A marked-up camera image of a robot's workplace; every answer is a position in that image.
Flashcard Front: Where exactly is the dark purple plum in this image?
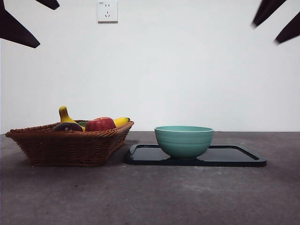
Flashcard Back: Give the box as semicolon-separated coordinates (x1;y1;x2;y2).
52;122;84;132

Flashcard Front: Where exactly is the teal ribbed bowl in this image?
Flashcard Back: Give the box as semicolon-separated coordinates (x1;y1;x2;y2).
154;126;214;161

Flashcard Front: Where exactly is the yellow banana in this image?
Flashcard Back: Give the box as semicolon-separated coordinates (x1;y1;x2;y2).
58;105;130;132

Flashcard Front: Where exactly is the red apple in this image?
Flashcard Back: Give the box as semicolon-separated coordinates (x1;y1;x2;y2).
84;117;117;132

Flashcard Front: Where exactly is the brown wicker basket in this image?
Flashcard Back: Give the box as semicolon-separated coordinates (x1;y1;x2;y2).
5;120;135;167

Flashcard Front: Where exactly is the dark rectangular tray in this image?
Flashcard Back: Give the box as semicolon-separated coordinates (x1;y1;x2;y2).
124;144;267;167

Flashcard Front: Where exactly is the white wall socket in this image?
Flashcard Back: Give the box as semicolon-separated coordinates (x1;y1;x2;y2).
97;0;119;23

